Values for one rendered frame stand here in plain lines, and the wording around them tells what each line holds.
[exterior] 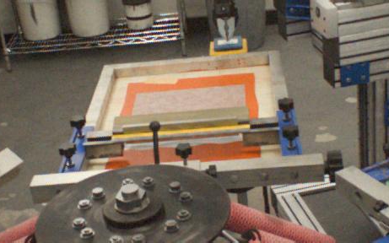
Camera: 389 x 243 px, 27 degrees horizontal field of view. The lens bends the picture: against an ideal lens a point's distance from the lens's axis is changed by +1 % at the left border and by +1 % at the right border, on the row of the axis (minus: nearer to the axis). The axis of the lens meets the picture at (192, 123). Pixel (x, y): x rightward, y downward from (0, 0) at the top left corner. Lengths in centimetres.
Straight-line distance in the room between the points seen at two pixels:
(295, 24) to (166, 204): 169
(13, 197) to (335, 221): 166
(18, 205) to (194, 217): 283
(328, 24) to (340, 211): 109
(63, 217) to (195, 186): 21
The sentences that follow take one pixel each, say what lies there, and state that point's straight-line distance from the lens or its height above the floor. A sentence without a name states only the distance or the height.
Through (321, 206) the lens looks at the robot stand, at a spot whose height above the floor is 21.
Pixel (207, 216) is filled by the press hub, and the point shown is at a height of 131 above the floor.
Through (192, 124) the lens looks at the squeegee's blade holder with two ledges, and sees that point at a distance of 207.
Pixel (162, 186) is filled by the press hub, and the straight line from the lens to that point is 129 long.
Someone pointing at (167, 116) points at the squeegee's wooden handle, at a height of 106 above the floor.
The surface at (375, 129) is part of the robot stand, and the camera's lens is 284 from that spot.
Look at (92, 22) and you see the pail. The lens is 554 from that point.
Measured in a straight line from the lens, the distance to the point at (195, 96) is 247.
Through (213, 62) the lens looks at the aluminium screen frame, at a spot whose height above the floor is 98.
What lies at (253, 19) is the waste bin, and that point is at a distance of 537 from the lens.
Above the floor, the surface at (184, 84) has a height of 95.
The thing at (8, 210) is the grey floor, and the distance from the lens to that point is 398.
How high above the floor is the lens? 195
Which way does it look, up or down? 26 degrees down
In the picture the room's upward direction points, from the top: 7 degrees counter-clockwise
